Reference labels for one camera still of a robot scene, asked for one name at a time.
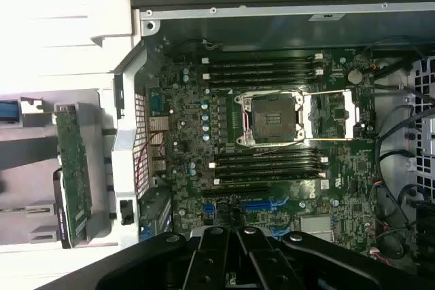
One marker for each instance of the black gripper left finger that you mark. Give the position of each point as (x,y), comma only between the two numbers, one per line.
(210,259)

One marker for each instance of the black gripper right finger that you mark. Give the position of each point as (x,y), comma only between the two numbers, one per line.
(268,263)

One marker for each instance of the blue expansion slot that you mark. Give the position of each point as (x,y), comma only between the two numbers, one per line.
(256,205)

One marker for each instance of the silver chipset heatsink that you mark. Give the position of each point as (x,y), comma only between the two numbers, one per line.
(316,223)

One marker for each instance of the long black expansion slot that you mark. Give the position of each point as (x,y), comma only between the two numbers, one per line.
(238,191)

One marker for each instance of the RAM slot with white clips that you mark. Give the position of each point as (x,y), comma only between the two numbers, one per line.
(265,58)
(268,163)
(265,73)

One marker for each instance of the thin metal locking lever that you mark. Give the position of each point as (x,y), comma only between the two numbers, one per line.
(326,139)

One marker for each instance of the CPU socket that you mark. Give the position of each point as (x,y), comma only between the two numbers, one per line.
(268,118)

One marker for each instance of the rear port block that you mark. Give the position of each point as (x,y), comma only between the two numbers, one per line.
(158,123)

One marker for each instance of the green motherboard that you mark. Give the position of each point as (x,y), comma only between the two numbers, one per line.
(190,106)

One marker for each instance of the grey parts rack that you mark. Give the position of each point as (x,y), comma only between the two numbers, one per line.
(30,181)

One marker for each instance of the perforated metal disk bay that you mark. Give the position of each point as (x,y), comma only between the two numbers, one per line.
(425,133)

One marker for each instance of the silver coin battery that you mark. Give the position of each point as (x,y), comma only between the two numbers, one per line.
(355,76)

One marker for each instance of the open grey PC case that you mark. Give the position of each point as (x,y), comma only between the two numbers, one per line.
(238,37)

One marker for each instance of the hard disk with blue label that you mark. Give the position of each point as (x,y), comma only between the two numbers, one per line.
(7,111)

